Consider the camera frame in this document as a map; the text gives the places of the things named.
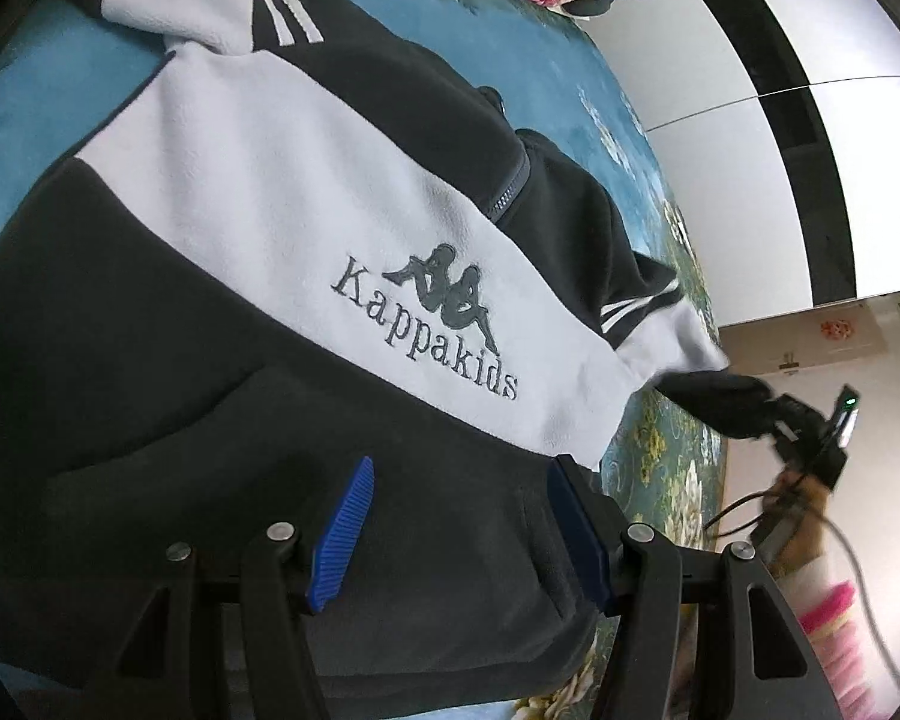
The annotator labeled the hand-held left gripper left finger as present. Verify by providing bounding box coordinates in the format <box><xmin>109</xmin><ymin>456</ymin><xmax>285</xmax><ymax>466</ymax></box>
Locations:
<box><xmin>82</xmin><ymin>455</ymin><xmax>377</xmax><ymax>720</ymax></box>

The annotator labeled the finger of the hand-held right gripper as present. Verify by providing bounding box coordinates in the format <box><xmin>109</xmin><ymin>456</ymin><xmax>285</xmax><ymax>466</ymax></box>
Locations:
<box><xmin>750</xmin><ymin>390</ymin><xmax>805</xmax><ymax>452</ymax></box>

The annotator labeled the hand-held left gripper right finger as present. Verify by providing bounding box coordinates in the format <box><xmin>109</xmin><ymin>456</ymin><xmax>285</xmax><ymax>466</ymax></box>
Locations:
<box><xmin>546</xmin><ymin>456</ymin><xmax>845</xmax><ymax>720</ymax></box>

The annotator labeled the black and white fleece sweatshirt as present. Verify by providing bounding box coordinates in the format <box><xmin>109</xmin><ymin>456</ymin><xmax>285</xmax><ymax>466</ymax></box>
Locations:
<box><xmin>0</xmin><ymin>0</ymin><xmax>775</xmax><ymax>700</ymax></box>

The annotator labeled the person's right forearm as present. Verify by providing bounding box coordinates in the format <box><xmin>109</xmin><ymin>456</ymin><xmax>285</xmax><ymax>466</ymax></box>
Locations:
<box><xmin>786</xmin><ymin>556</ymin><xmax>900</xmax><ymax>715</ymax></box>

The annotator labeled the person's right hand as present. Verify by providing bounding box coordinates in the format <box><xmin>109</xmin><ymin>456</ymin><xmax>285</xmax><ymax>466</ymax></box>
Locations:
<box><xmin>763</xmin><ymin>468</ymin><xmax>830</xmax><ymax>568</ymax></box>

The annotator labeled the blue floral blanket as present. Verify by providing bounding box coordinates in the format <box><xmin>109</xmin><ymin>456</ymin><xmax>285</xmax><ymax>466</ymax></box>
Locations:
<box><xmin>0</xmin><ymin>0</ymin><xmax>730</xmax><ymax>720</ymax></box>

